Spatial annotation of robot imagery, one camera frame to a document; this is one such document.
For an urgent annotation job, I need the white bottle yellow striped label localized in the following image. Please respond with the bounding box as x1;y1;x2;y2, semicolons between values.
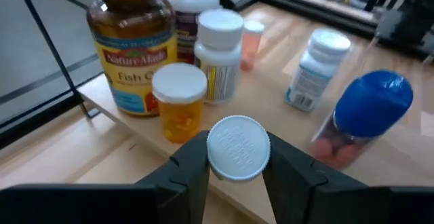
193;8;245;105

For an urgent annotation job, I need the white bottle blue label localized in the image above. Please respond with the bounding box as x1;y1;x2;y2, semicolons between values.
285;28;352;113

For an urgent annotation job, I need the large white bottle maroon label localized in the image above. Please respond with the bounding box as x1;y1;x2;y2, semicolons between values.
161;0;221;65

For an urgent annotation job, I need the amber fish oil bottle yellow cap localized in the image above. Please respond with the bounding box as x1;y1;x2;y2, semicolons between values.
86;0;179;118

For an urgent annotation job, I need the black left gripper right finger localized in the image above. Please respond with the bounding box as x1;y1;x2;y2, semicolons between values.
262;132;369;224

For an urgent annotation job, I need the small pink vial white cap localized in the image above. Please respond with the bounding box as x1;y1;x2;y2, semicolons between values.
239;19;265;72

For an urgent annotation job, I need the clear bottle blue cap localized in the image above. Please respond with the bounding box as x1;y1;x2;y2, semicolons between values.
310;69;414;170

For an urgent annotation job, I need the wide orange vial white cap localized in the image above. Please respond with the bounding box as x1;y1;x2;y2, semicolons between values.
151;62;208;145

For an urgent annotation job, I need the black aluminium table frame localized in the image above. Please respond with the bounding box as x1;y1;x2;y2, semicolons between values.
216;0;434;58

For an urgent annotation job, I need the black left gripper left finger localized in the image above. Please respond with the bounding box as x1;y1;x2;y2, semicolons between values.
135;131;211;224

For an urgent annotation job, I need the slim yellow vial white cap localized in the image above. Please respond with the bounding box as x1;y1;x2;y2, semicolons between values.
205;115;271;183

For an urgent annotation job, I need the clear acrylic tray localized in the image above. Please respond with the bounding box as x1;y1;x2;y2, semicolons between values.
0;0;434;224

